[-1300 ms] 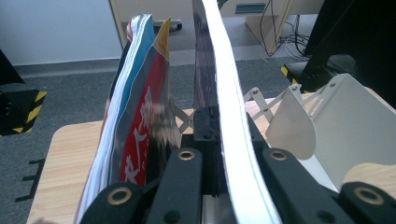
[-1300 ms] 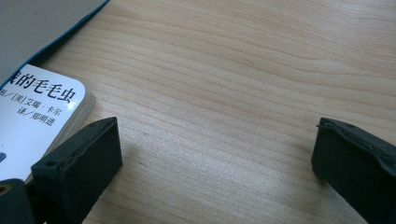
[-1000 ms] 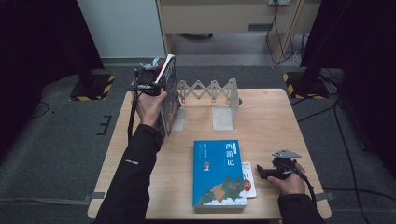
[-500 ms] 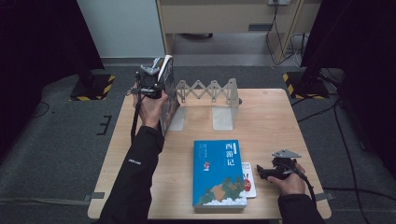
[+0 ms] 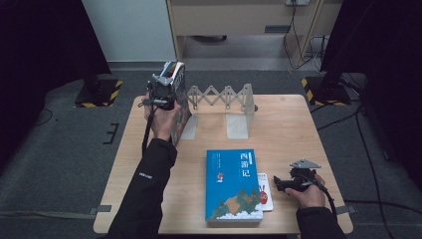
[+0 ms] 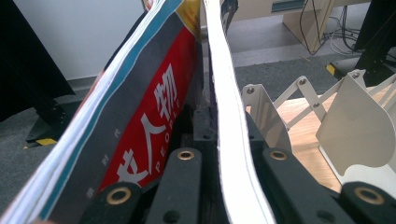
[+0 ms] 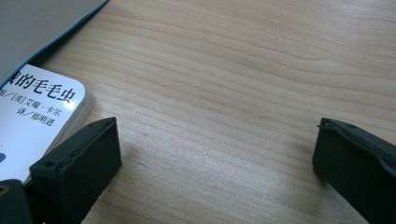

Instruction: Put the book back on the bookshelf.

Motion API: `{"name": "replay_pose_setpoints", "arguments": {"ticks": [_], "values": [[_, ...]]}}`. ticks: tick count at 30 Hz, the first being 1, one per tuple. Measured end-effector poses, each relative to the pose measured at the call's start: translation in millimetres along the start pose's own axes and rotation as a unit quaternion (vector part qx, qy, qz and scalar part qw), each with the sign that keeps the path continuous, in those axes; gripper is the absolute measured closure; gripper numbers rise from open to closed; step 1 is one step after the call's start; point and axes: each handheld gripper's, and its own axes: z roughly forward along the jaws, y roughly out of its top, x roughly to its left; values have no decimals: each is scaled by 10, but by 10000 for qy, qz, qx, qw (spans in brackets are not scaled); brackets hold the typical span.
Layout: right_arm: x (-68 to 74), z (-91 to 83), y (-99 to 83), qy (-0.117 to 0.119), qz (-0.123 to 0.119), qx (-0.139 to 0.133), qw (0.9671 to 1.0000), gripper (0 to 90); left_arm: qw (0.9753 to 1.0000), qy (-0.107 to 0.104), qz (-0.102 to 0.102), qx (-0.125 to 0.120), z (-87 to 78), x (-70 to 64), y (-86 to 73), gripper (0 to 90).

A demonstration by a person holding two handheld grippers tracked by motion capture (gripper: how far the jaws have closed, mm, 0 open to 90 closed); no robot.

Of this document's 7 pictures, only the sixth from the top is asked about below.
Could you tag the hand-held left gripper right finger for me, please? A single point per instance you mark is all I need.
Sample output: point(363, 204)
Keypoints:
point(255, 133)

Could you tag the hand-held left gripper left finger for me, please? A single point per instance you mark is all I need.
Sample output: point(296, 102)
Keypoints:
point(207, 130)

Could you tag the dark patterned magazine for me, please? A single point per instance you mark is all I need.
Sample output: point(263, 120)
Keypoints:
point(232, 124)

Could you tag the grey portrait magazine red label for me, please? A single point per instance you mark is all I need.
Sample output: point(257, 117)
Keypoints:
point(149, 109)

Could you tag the grey metal expandable book rack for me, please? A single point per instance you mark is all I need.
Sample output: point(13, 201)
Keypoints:
point(351, 130)

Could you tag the light wooden desk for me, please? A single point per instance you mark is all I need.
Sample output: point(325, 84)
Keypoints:
point(255, 11)

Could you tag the black stand with striped base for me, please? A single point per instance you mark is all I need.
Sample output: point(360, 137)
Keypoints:
point(376, 65)
point(53, 124)

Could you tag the black curtain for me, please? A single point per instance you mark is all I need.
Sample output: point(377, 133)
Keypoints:
point(379, 21)
point(28, 46)

